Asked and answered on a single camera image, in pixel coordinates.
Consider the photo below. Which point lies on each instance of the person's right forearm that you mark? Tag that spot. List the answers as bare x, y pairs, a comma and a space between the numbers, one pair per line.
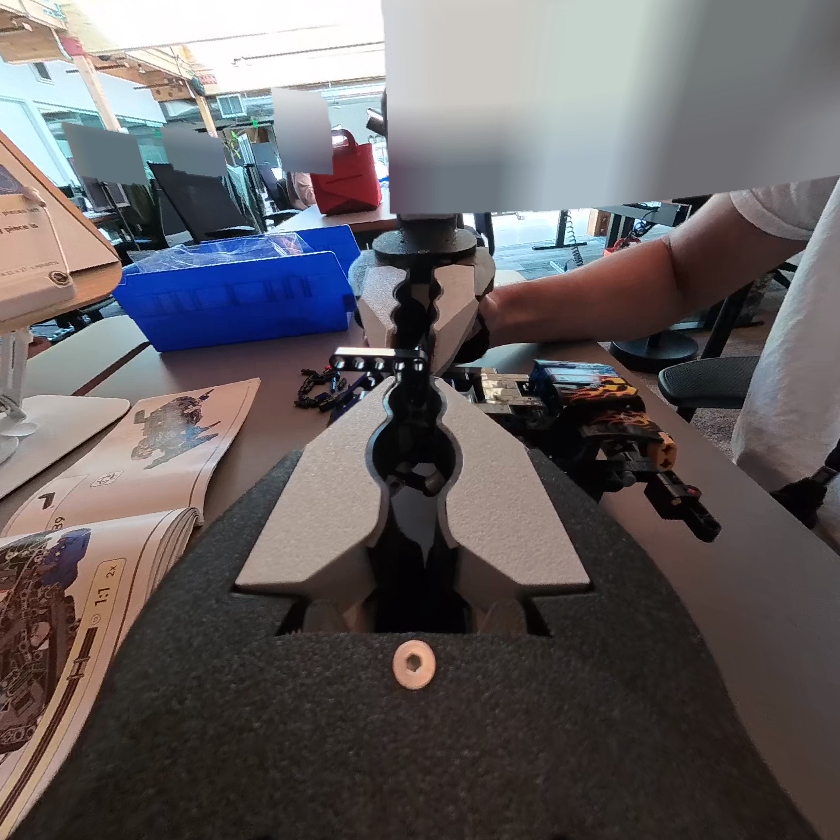
623, 295

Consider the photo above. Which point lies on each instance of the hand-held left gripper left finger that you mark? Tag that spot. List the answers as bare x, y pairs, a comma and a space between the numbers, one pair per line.
315, 518

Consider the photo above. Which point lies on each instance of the open instruction booklet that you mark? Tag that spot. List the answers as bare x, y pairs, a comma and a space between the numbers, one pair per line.
164, 472

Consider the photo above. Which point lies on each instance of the black lego liftarm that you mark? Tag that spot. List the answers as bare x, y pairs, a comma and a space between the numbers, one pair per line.
367, 363

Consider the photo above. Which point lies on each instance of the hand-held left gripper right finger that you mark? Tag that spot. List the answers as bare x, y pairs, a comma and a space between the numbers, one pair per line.
518, 518

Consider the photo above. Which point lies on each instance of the black round pedestal base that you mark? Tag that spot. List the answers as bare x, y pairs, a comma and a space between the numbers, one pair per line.
656, 349

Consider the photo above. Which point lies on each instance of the white wooden book stand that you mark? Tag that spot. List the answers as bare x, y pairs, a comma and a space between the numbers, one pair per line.
65, 420

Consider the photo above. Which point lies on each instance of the lego truck model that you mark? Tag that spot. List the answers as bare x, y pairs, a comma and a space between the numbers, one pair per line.
590, 420

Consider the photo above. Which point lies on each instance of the black mesh office chair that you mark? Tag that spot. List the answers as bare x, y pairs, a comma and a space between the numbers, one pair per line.
709, 387

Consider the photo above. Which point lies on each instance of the blue plastic bin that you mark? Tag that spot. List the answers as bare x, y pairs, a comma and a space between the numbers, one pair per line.
229, 308

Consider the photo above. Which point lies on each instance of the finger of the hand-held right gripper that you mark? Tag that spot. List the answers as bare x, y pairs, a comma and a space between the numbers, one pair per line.
377, 308
456, 308

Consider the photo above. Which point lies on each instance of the red tote bag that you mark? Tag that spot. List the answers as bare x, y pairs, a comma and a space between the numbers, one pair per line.
348, 187

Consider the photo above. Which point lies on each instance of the clear plastic bags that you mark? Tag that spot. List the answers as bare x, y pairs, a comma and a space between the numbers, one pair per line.
216, 253

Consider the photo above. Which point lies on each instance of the background wooden table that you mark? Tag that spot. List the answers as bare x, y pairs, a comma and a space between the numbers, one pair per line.
328, 220

